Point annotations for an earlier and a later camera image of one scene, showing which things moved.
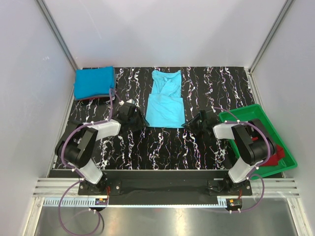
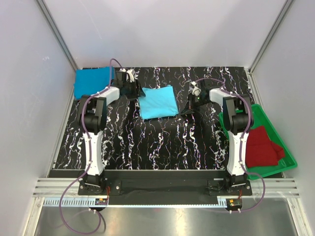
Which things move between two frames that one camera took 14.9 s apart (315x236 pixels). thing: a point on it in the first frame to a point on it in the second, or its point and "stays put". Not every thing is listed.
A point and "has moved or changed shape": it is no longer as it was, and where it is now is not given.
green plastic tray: (251, 112) stays put
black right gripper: (197, 122) to (191, 103)
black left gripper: (134, 118) to (135, 88)
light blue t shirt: (165, 107) has moved or changed shape
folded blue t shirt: (93, 81) stays put
